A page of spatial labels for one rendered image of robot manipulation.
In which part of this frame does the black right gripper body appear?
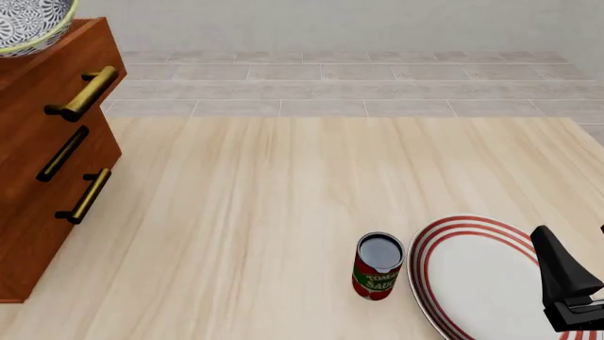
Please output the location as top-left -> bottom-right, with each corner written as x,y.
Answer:
542,291 -> 604,333

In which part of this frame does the wooden cabinet drawer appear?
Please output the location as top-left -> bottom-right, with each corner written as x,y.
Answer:
0,105 -> 123,252
0,16 -> 128,189
0,141 -> 123,303

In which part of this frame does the wooden cabinet with drawers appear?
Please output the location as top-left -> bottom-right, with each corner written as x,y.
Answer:
0,16 -> 128,304

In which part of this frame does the patterned blue-white bowl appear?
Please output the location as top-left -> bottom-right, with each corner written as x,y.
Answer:
0,0 -> 80,59

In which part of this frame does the white plate with red rings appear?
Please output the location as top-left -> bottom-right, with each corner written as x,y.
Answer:
407,212 -> 604,340

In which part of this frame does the red tomato sauce tin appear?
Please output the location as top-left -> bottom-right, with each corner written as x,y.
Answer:
351,231 -> 407,303

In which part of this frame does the brass drawer handle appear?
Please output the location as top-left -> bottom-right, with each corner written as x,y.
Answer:
36,125 -> 91,184
54,167 -> 113,226
43,65 -> 119,124

